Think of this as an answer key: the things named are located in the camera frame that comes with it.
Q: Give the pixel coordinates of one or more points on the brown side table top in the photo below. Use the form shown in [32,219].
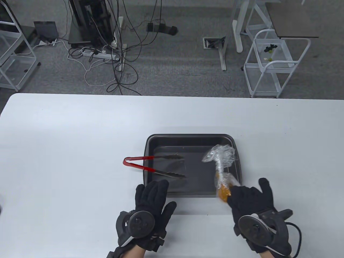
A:
[293,21]

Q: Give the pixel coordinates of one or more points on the white power strip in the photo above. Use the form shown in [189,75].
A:
[102,55]

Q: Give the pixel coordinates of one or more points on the empty white rolling cart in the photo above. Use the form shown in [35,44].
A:
[16,67]

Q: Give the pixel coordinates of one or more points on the white cart with small items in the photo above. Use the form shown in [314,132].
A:
[279,70]

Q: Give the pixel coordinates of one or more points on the black-white hand controller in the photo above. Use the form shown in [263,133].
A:
[255,231]
[139,224]

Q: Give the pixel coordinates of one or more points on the black computer tower stand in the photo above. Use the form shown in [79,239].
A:
[86,16]

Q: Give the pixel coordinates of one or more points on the floor socket box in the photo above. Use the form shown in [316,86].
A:
[212,43]

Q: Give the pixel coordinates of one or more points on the black flat panel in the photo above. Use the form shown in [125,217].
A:
[6,13]

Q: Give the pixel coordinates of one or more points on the long yellow bread slice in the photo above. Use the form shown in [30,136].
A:
[227,179]

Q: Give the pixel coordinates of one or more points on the small black object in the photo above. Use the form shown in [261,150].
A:
[270,48]

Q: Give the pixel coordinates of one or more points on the person's right forearm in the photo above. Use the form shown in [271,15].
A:
[267,254]

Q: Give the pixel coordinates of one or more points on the white desk leg frame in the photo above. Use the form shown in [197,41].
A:
[237,32]

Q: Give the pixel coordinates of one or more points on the left black-white hand controller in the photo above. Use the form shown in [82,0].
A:
[139,224]

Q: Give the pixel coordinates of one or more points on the right black-white hand controller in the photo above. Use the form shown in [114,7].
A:
[255,231]

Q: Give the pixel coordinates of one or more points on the person's right hand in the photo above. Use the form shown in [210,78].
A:
[250,201]

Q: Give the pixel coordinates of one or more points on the dark laptop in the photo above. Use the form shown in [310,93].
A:
[45,29]

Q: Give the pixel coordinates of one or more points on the dark metal baking tray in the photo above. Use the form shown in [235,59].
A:
[172,142]

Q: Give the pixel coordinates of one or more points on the black power adapter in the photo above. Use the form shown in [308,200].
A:
[158,27]

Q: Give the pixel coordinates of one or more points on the clear plastic bakery bag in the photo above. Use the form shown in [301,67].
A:
[221,156]

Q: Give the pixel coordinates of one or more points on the person's left hand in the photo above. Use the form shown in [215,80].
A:
[150,196]

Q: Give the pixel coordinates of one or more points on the white power adapter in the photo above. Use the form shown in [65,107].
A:
[47,43]

